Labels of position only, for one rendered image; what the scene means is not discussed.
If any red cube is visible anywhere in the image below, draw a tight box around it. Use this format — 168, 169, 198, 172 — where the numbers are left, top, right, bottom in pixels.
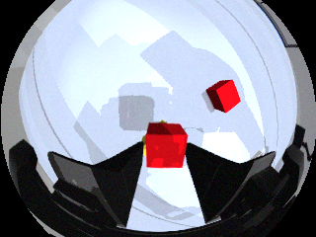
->
146, 122, 189, 169
205, 79, 241, 113

